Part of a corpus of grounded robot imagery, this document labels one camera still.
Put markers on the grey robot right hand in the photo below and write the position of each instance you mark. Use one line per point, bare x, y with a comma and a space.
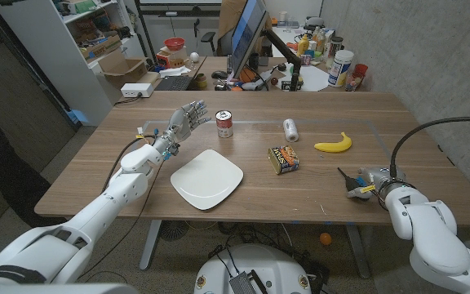
382, 175

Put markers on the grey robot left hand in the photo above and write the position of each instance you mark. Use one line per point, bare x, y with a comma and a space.
182, 124

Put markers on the black rubber air blower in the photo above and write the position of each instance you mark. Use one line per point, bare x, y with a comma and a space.
351, 184

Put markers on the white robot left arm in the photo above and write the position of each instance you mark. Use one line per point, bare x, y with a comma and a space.
96, 212

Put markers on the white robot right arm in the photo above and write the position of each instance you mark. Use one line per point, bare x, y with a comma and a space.
435, 241

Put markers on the red white soup can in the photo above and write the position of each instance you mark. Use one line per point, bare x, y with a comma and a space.
224, 124

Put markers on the yellow banana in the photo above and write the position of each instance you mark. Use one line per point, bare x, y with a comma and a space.
333, 147

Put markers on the white square plate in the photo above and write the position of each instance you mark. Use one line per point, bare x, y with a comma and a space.
206, 179

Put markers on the black keyboard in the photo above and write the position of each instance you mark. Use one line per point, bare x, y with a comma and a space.
174, 83

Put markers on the striped small pot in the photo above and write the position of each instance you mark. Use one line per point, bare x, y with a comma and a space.
200, 81

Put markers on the white power box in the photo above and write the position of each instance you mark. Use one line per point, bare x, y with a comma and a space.
136, 90

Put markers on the black computer mouse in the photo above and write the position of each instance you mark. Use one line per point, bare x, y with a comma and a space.
219, 74

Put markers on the clear plastic bin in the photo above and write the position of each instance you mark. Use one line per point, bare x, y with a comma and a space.
176, 57

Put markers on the small white ball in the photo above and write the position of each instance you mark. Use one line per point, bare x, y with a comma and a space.
194, 57

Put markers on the wooden desk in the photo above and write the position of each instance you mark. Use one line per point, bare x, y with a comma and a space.
214, 63

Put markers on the open cardboard box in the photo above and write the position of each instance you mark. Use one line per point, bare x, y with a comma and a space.
122, 69

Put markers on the red bowl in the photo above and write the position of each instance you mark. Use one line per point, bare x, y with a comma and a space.
174, 43

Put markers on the orange toy basketball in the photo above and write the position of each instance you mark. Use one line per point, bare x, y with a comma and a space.
247, 75

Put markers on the orange ball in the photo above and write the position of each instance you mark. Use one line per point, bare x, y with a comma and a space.
325, 239

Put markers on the black office chair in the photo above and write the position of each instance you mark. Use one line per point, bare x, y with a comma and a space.
209, 37

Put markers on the blue yellow meat tin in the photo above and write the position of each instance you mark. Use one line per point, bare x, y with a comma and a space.
284, 160

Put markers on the blue plastic piece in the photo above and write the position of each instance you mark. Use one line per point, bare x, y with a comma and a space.
78, 116

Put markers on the round grey fan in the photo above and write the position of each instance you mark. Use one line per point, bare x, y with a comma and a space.
174, 230

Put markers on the printed cardboard box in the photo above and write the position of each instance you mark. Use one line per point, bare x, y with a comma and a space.
102, 48

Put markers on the wooden table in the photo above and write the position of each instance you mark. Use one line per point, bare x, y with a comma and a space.
259, 204

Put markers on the computer monitor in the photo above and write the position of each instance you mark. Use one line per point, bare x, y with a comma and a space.
245, 32

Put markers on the white canister blue label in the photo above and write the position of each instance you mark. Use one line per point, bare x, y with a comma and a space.
340, 69

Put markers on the black printed box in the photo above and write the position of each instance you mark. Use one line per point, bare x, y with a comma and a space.
291, 85

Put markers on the white board sheet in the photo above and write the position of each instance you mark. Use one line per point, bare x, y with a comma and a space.
310, 77

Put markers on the white shelf unit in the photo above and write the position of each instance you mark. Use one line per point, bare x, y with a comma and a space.
55, 61

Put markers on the yellow mustard bottle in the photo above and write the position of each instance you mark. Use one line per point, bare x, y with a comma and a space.
302, 45

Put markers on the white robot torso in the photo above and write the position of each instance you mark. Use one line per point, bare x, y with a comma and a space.
259, 261

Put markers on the grey finned box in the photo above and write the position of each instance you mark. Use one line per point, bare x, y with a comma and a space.
242, 283

